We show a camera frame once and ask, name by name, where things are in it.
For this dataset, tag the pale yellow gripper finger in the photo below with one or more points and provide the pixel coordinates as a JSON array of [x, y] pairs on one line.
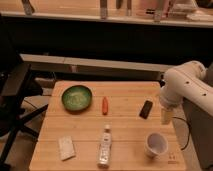
[[166, 116]]

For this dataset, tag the white ceramic cup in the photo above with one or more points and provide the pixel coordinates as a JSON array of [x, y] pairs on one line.
[[155, 145]]

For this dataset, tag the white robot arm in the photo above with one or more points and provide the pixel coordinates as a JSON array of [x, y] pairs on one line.
[[185, 81]]

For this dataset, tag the green ceramic bowl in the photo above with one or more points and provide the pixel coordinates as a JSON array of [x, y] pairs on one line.
[[76, 98]]

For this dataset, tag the black rectangular remote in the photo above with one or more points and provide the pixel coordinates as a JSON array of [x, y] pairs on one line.
[[144, 113]]

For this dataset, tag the orange carrot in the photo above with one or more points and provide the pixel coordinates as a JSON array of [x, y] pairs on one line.
[[104, 106]]

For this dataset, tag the clear plastic bottle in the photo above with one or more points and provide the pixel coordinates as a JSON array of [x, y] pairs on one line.
[[105, 148]]

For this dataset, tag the white folded cloth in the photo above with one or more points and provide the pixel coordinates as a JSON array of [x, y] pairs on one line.
[[66, 148]]

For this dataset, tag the black office chair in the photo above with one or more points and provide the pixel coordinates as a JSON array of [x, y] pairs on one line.
[[16, 83]]

